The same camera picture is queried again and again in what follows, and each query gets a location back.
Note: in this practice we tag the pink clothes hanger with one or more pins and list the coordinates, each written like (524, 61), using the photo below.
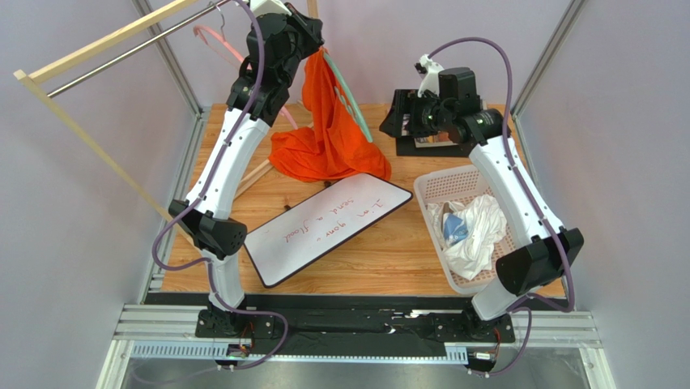
(226, 51)

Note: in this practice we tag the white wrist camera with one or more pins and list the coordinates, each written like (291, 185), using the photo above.
(429, 71)
(266, 7)

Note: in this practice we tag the large black book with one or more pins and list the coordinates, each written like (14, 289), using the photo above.
(431, 150)

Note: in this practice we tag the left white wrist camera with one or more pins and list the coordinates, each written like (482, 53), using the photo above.
(266, 7)

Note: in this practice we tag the wooden clothes rack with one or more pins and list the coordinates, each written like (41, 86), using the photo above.
(56, 192)

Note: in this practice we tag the white printed t shirt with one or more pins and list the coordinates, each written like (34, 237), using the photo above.
(468, 234)

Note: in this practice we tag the orange t shirt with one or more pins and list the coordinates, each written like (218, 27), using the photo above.
(333, 147)

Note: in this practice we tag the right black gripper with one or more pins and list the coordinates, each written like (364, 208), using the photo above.
(397, 114)

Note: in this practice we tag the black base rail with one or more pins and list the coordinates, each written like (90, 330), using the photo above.
(267, 328)

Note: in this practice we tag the whiteboard with red writing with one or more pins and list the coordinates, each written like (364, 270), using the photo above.
(293, 240)

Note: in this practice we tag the green clothes hanger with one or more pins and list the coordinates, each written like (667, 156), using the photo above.
(346, 97)

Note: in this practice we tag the dark red cover book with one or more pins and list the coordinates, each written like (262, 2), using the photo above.
(439, 140)

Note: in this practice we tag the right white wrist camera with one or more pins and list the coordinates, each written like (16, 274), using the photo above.
(429, 71)

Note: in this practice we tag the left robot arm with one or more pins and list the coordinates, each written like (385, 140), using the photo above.
(279, 40)

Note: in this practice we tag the white plastic basket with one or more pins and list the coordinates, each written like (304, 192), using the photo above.
(463, 184)

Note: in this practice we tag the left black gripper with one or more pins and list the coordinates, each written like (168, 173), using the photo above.
(309, 27)

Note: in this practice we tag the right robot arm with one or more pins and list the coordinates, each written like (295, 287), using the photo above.
(539, 262)

